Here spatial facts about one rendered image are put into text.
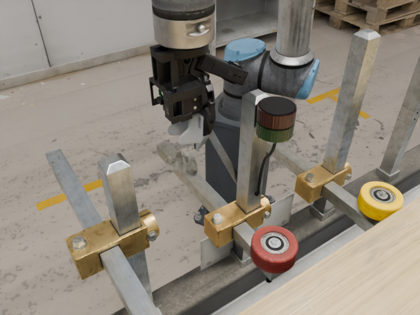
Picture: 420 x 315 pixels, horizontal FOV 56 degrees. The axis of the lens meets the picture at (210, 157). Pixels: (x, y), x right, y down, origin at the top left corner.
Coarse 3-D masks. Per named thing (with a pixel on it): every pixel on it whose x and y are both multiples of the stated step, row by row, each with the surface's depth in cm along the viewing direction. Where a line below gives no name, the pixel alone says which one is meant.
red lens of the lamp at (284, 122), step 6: (276, 96) 62; (258, 102) 60; (258, 108) 59; (258, 114) 60; (264, 114) 58; (270, 114) 58; (288, 114) 58; (294, 114) 58; (258, 120) 60; (264, 120) 59; (270, 120) 58; (276, 120) 58; (282, 120) 58; (288, 120) 58; (294, 120) 60; (264, 126) 59; (270, 126) 59; (276, 126) 58; (282, 126) 58; (288, 126) 59
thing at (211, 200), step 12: (168, 144) 96; (168, 156) 92; (192, 180) 86; (204, 180) 86; (192, 192) 87; (204, 192) 83; (216, 192) 83; (204, 204) 83; (216, 204) 80; (240, 228) 75; (240, 240) 74; (276, 276) 70
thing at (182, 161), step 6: (180, 150) 91; (174, 156) 92; (180, 156) 90; (186, 156) 90; (168, 162) 89; (174, 162) 89; (180, 162) 88; (186, 162) 90; (192, 162) 89; (174, 168) 88; (180, 168) 88; (186, 168) 88; (192, 168) 87
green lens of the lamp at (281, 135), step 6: (258, 126) 60; (258, 132) 61; (264, 132) 60; (270, 132) 59; (276, 132) 59; (282, 132) 59; (288, 132) 60; (264, 138) 60; (270, 138) 60; (276, 138) 60; (282, 138) 60; (288, 138) 61
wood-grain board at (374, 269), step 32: (384, 224) 71; (416, 224) 71; (352, 256) 65; (384, 256) 65; (416, 256) 65; (288, 288) 60; (320, 288) 60; (352, 288) 60; (384, 288) 60; (416, 288) 60
